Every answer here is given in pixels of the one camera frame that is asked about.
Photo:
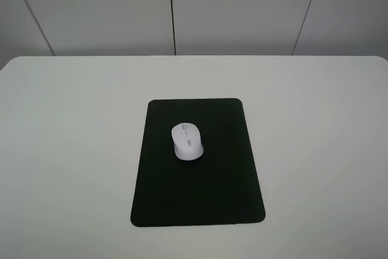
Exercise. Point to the white wireless computer mouse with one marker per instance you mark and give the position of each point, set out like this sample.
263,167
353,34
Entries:
187,142

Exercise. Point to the black rectangular mouse pad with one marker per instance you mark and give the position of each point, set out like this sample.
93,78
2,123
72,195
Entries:
220,187

